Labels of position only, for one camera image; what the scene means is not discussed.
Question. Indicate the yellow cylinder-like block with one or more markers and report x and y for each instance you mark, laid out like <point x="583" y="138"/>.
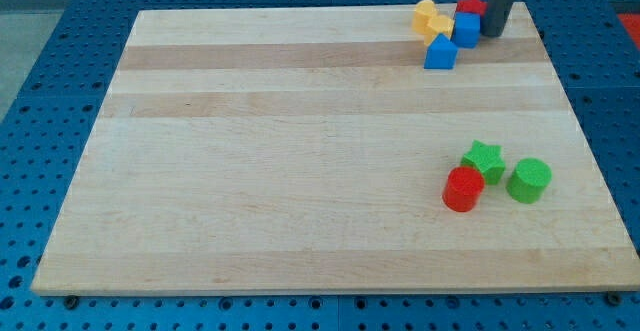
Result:
<point x="423" y="12"/>

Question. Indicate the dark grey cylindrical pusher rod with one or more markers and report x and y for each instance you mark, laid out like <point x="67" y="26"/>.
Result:
<point x="494" y="20"/>

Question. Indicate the green star block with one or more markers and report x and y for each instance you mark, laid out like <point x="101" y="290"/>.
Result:
<point x="486" y="159"/>

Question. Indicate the blue cube block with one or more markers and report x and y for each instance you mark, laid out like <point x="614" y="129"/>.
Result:
<point x="466" y="32"/>

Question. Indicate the blue triangular prism block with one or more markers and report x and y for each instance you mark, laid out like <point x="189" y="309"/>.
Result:
<point x="441" y="54"/>

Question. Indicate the green cylinder block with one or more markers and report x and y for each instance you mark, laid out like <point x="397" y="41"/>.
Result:
<point x="529" y="180"/>

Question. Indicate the red cylinder block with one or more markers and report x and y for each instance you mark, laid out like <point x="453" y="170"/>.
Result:
<point x="463" y="188"/>

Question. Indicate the yellow pentagon block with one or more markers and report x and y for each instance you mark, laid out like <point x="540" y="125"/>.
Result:
<point x="438" y="25"/>

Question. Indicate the red star block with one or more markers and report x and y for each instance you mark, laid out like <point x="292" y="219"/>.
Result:
<point x="478" y="7"/>

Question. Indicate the light wooden board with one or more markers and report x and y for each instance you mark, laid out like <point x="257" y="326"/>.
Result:
<point x="305" y="151"/>

